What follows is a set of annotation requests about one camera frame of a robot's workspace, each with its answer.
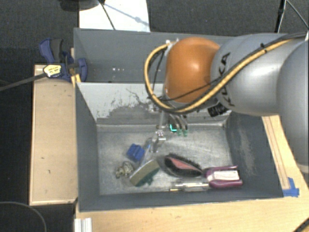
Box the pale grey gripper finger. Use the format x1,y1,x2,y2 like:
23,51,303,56
143,138,153,161
151,130,167,154

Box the blue toy block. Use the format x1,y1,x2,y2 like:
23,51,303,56
126,143,146,163

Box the yellow and green sponge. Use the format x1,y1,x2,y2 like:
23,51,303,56
129,159,161,188

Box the speckled toy animal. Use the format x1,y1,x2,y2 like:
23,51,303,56
115,160,135,179

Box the black and red-brown brush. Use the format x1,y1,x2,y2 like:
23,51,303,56
157,153,204,178

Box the clear glass tube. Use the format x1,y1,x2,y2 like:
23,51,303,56
169,181,211,192

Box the purple pliers with white label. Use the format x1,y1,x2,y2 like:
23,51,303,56
203,165,243,189

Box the grey metal bin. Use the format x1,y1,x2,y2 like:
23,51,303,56
73,27,284,212

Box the pale wood board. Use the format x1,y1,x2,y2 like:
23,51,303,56
28,64,79,206

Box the black cylinder on white bracket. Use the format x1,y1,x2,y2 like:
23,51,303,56
207,103,229,118

